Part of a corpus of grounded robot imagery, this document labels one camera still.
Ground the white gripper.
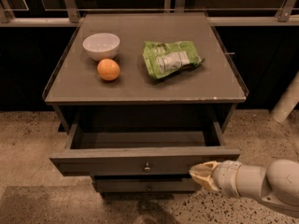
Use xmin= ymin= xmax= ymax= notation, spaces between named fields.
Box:
xmin=189 ymin=161 xmax=241 ymax=198

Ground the grey top drawer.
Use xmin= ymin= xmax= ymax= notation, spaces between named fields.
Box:
xmin=50 ymin=123 xmax=240 ymax=176

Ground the grey drawer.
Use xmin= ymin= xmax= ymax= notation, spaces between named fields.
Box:
xmin=50 ymin=123 xmax=240 ymax=176
xmin=93 ymin=175 xmax=201 ymax=193

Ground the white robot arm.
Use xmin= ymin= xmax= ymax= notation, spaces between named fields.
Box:
xmin=189 ymin=160 xmax=299 ymax=218

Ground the grey bottom drawer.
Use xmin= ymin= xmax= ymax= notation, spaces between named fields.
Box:
xmin=93 ymin=175 xmax=201 ymax=193

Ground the grey drawer cabinet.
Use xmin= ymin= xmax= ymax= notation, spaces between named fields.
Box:
xmin=42 ymin=12 xmax=249 ymax=194

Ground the white pole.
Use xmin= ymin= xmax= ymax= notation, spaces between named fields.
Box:
xmin=270 ymin=72 xmax=299 ymax=122

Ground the green snack bag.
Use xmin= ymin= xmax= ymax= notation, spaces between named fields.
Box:
xmin=143 ymin=41 xmax=205 ymax=79

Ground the orange fruit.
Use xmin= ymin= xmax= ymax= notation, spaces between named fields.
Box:
xmin=97 ymin=59 xmax=121 ymax=81

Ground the white ceramic bowl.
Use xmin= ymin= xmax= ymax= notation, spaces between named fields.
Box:
xmin=82 ymin=33 xmax=121 ymax=62

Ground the metal railing frame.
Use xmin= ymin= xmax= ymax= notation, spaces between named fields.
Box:
xmin=0 ymin=0 xmax=299 ymax=26

